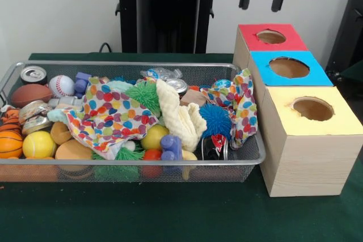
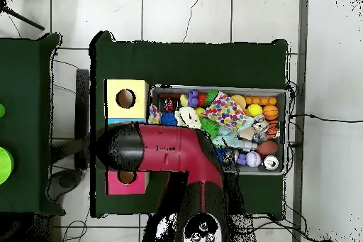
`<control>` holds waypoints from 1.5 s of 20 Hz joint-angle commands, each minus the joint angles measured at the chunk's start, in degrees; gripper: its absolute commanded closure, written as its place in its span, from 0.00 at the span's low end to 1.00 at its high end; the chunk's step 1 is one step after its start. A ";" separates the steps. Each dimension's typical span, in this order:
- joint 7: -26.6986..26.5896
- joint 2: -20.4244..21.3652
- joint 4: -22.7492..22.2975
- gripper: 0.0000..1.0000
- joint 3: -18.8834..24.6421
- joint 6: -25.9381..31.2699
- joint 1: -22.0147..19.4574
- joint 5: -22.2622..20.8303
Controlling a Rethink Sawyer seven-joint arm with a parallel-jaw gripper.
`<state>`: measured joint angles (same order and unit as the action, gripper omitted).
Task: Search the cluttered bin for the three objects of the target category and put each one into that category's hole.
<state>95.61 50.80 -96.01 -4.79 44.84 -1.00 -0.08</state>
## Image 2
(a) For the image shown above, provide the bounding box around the white baseball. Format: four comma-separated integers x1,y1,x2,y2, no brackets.
245,150,262,168

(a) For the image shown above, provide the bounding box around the large polka dot cloth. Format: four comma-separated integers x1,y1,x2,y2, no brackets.
203,91,250,132

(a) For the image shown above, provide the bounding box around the silver drink can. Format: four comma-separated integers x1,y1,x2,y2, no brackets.
263,155,280,171

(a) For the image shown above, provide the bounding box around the large bright green round object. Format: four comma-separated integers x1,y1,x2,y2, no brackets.
0,146,15,185

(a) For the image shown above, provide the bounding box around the black tripod leg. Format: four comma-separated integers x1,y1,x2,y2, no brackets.
0,4,45,31

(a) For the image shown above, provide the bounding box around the cream yellow cloth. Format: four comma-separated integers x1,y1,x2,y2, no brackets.
174,106,202,129

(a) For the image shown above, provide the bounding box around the yellow ball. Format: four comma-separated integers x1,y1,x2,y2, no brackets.
247,103,264,118

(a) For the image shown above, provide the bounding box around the wooden box with three holes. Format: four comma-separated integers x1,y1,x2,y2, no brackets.
104,78,150,196

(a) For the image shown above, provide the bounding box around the green spiky ball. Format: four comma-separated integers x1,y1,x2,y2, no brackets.
199,116,220,138

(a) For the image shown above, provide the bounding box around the orange toy basketball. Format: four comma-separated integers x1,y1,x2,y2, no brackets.
262,104,279,121

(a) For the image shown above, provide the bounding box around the shallow clear mesh bin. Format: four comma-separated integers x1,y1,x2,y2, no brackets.
147,84,291,176

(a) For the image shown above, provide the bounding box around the purple toy block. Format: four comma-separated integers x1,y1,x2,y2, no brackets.
186,89,200,109

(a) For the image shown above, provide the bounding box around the blue spiky ball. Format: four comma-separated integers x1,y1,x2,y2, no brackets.
160,111,178,126

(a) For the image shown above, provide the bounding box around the black power cable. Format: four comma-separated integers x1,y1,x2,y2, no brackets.
289,113,363,123

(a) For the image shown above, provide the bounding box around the dark green side table cloth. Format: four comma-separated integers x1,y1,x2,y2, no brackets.
0,32,67,216

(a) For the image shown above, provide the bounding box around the brown toy football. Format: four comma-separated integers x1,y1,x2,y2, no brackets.
257,140,280,156

